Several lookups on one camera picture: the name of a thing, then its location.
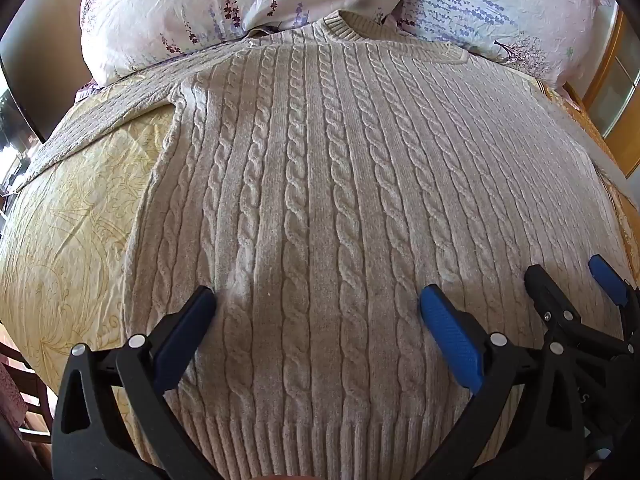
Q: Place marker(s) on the beige headboard with black edge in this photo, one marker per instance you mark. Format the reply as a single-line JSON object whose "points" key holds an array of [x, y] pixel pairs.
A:
{"points": [[50, 60]]}

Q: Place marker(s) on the wooden glass-panel cabinet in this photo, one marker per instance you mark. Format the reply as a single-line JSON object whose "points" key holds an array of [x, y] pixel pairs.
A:
{"points": [[617, 90]]}

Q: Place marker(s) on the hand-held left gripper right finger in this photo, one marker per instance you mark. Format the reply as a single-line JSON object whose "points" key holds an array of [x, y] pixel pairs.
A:
{"points": [[450, 332]]}

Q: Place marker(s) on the dark wooden chair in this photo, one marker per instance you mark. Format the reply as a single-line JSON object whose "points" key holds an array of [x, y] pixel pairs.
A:
{"points": [[37, 400]]}

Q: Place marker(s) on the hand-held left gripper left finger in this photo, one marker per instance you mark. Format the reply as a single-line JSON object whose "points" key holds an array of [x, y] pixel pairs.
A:
{"points": [[185, 330]]}

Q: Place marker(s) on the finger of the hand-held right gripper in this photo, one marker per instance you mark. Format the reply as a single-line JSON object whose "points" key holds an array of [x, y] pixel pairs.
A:
{"points": [[542, 290], [607, 277]]}

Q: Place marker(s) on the yellow patterned bed sheet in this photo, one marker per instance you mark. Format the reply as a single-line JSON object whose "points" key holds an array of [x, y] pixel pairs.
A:
{"points": [[75, 235]]}

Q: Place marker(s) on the pale pink floral pillow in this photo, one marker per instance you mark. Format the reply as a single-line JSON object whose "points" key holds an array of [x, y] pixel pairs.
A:
{"points": [[200, 0]]}

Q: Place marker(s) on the lavender print pillow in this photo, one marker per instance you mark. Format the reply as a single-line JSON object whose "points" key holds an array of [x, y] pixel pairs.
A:
{"points": [[500, 10]]}

